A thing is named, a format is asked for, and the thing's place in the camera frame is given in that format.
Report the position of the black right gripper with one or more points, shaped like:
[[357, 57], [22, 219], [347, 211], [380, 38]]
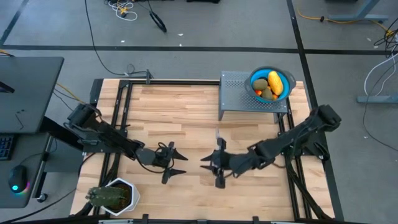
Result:
[[225, 163]]

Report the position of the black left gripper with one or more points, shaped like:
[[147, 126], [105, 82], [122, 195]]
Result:
[[149, 157]]

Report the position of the brown kiwi fruit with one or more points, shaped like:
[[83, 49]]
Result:
[[260, 84], [267, 94]]

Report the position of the blue collapsible colander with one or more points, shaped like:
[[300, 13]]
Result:
[[255, 75]]

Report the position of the yellow mango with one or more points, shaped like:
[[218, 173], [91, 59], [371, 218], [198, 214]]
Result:
[[275, 82]]

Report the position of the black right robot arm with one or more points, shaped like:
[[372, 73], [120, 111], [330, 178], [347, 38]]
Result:
[[295, 140]]

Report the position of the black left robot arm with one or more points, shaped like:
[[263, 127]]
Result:
[[105, 137]]

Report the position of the white hexagonal plant pot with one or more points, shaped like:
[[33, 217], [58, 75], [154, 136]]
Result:
[[135, 196]]

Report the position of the grey perforated metal stand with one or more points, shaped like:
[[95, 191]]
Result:
[[236, 99]]

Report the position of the green cactus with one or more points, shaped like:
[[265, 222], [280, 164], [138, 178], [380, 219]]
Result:
[[105, 196]]

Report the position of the black caster wheel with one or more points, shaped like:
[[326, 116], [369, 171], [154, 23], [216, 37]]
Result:
[[42, 198]]

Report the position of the grey desk surface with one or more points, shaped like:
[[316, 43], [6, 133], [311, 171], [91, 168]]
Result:
[[28, 149]]

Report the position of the black glowing computer mouse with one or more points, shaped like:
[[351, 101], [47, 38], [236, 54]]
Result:
[[18, 177]]

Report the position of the dark grey desk top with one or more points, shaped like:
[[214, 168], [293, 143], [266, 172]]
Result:
[[31, 93]]

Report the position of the black equipment base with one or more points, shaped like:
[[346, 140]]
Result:
[[202, 1]]

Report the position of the black keyboard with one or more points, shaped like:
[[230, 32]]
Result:
[[6, 147]]

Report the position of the grey desk foot bar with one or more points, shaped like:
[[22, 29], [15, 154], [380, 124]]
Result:
[[379, 99]]

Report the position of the grey desk leg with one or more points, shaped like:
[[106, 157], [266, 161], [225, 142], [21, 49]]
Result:
[[357, 17]]

